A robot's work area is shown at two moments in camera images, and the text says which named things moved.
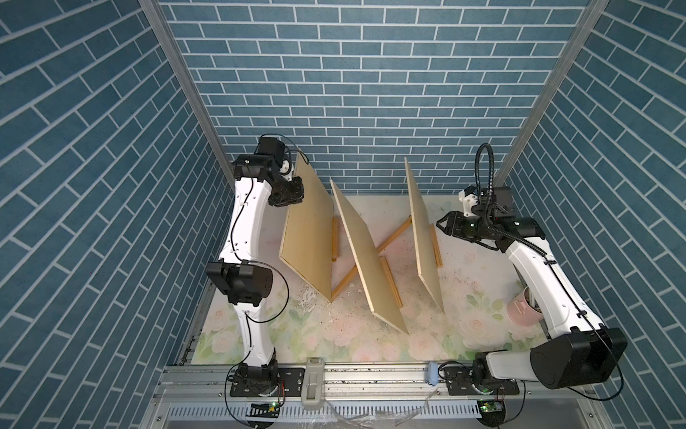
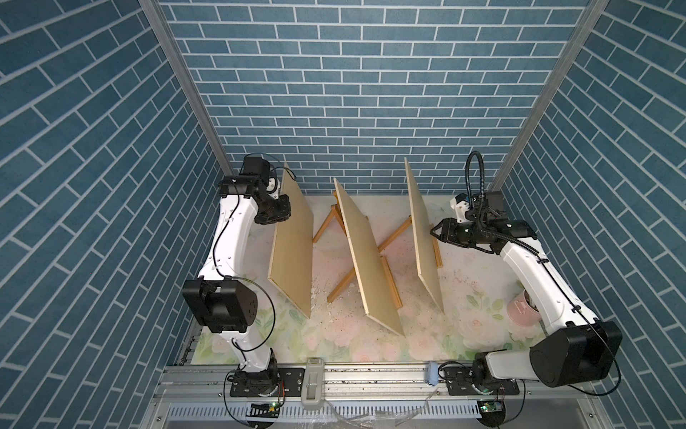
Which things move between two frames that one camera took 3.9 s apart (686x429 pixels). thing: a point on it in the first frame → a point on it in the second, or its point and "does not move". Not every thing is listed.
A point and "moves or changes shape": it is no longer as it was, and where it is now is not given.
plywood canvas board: [374, 268] does not move
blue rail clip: [432, 373] does not move
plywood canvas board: [307, 246] moves or changes shape
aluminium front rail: [199, 398] does not move
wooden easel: [334, 238] → [334, 210]
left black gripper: [296, 197] → [283, 214]
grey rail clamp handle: [312, 389] does not move
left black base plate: [290, 383] does not move
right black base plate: [460, 382] does not move
